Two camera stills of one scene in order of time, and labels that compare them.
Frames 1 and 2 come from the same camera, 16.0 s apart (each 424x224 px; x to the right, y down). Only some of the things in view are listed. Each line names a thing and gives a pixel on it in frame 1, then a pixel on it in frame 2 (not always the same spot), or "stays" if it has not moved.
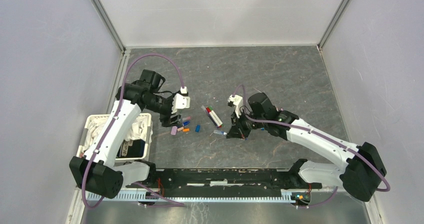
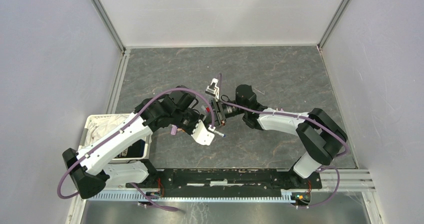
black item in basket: [132, 149] stays
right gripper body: [244, 125] → [222, 112]
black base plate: [223, 183] stays
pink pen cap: [173, 130] stays
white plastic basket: [101, 116] stays
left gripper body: [165, 110] → [188, 120]
